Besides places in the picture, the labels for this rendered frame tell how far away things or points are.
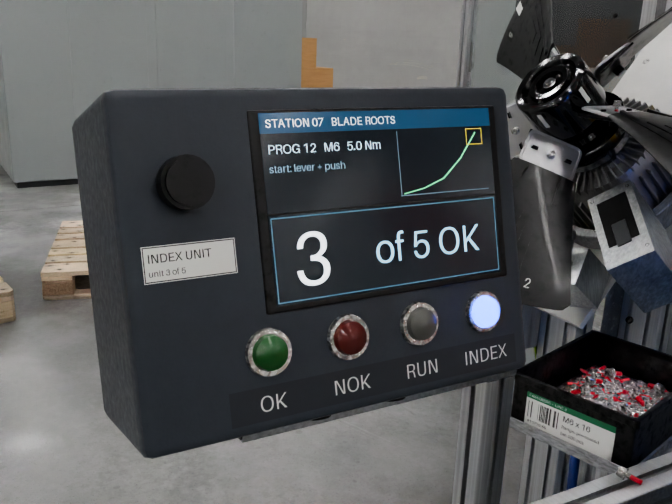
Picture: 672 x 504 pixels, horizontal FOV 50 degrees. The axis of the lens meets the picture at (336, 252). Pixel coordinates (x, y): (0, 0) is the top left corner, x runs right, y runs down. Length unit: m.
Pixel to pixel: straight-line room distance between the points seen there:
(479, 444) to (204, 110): 0.36
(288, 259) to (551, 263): 0.74
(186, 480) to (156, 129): 1.96
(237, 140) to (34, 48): 5.92
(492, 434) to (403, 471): 1.72
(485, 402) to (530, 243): 0.54
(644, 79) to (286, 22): 5.60
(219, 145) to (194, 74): 6.22
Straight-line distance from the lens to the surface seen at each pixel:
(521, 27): 1.48
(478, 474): 0.63
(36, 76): 6.30
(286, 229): 0.40
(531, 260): 1.10
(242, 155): 0.39
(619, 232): 1.15
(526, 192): 1.14
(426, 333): 0.44
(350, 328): 0.41
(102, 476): 2.35
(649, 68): 1.58
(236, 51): 6.74
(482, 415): 0.60
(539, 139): 1.20
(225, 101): 0.39
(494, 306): 0.47
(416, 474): 2.33
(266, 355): 0.39
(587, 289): 1.23
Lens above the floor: 1.28
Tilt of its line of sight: 17 degrees down
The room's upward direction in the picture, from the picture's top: 2 degrees clockwise
